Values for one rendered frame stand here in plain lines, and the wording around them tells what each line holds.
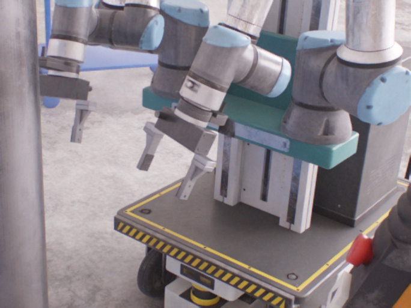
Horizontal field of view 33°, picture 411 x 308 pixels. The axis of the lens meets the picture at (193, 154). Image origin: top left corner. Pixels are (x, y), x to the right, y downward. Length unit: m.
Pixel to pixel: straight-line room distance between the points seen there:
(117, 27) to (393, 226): 1.36
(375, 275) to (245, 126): 1.46
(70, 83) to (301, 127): 0.60
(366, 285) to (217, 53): 0.96
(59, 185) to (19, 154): 2.04
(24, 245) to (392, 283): 0.80
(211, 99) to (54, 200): 1.70
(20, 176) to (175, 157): 2.33
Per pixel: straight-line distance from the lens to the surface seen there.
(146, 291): 2.37
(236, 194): 2.35
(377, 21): 1.64
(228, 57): 1.44
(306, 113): 1.85
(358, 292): 0.53
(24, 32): 1.10
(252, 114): 2.01
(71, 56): 1.71
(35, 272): 1.27
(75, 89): 1.69
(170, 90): 2.09
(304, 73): 1.82
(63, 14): 1.72
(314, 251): 2.16
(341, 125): 1.87
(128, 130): 3.75
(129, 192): 3.10
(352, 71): 1.67
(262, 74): 1.49
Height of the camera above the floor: 1.43
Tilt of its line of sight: 24 degrees down
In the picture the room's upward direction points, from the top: 3 degrees clockwise
